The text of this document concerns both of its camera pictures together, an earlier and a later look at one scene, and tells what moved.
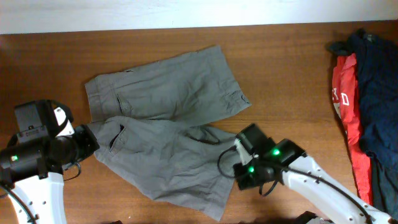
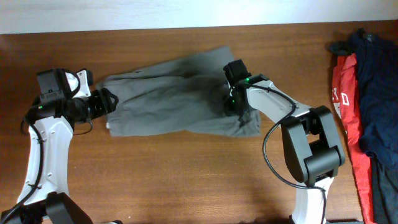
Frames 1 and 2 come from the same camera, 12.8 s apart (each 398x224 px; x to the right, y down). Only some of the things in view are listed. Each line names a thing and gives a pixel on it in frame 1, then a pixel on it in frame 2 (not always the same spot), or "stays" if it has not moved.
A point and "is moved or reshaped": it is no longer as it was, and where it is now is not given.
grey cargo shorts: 145,128 is moved or reshaped
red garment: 346,98 stays
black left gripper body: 81,144 -> 94,107
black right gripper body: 247,176 -> 232,107
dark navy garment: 377,61 stays
